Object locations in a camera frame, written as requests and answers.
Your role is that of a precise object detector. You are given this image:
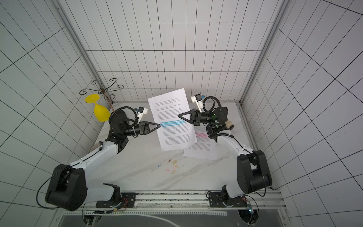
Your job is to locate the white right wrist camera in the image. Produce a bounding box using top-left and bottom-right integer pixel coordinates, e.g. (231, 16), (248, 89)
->
(191, 94), (205, 113)

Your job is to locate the blue highlighted paper document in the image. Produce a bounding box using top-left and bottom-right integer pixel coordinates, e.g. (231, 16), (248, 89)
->
(148, 89), (197, 151)

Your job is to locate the yellow plastic wine glass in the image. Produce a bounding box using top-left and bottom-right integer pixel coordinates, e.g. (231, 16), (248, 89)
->
(85, 94), (111, 122)

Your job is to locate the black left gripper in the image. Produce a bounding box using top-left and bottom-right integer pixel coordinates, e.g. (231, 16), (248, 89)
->
(123, 120), (161, 136)

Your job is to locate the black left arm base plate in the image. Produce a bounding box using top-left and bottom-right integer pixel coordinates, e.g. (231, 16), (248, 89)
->
(95, 193), (137, 209)

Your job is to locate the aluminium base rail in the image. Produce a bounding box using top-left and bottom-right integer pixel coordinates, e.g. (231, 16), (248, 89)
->
(54, 190), (287, 220)

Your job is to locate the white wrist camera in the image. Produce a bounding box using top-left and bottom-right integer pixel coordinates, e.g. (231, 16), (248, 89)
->
(135, 107), (148, 122)
(191, 94), (205, 113)

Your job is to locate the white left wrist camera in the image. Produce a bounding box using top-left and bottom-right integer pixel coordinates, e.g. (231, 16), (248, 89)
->
(135, 107), (148, 122)

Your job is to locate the small glass jar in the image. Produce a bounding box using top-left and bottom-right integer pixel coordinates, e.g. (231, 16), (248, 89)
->
(226, 120), (234, 130)

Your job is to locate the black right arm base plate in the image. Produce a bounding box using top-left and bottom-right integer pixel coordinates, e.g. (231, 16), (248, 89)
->
(206, 191), (247, 208)

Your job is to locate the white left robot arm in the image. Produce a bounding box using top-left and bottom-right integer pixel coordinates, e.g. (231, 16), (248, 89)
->
(44, 107), (161, 211)

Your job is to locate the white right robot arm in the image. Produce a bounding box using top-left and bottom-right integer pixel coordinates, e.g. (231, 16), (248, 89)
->
(178, 107), (273, 200)

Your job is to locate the copper wire glass holder stand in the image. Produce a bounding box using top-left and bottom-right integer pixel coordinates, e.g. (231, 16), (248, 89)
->
(79, 78), (124, 111)

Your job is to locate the pink highlighted paper document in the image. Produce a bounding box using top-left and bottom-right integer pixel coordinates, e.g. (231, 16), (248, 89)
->
(183, 125), (218, 160)

